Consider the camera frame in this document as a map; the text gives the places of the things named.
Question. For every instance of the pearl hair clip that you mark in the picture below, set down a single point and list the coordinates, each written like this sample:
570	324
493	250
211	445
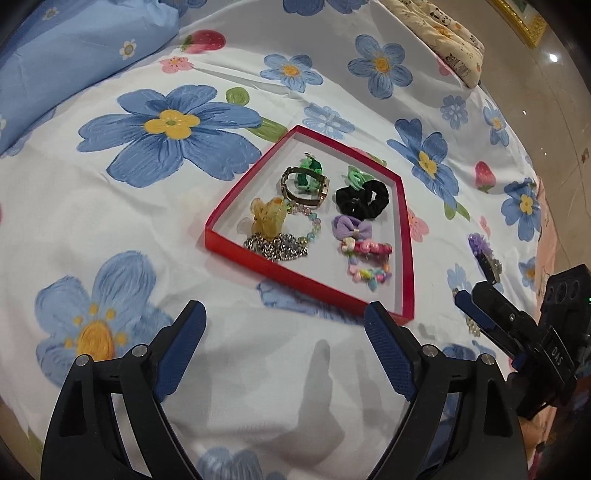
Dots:
472	325

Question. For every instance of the black scrunchie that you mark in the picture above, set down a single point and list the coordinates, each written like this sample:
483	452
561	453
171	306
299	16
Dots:
351	203

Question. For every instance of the purple bow hair clip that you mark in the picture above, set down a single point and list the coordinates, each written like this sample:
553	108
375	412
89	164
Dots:
346	226

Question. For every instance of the light blue pillow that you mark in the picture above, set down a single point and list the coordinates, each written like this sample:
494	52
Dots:
69	55

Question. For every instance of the yellow claw hair clip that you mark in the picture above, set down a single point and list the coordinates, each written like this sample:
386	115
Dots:
268	217

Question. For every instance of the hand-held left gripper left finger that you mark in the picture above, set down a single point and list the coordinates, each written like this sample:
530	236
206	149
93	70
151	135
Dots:
182	350

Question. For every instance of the floral bedsheet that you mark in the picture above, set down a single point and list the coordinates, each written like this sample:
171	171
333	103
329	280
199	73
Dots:
138	221

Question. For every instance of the red shallow box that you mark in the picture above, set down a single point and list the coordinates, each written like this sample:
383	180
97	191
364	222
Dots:
318	148

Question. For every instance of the beige patterned folded cloth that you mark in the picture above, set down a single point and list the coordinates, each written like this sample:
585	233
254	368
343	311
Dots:
443	32

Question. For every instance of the purple flower hair clip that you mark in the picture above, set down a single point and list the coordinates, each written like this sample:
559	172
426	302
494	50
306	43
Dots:
478	242

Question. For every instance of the gold wristwatch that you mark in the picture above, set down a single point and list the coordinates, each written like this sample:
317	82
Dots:
322	190

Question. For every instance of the silver rhinestone hair piece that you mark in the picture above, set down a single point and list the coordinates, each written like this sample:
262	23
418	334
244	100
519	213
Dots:
277	247

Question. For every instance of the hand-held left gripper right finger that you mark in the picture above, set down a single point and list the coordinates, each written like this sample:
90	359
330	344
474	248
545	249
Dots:
388	350

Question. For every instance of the gold framed painting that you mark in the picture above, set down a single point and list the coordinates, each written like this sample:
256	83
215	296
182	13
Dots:
521	23

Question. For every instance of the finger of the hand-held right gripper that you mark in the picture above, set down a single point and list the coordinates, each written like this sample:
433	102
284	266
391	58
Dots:
496	307
467	305

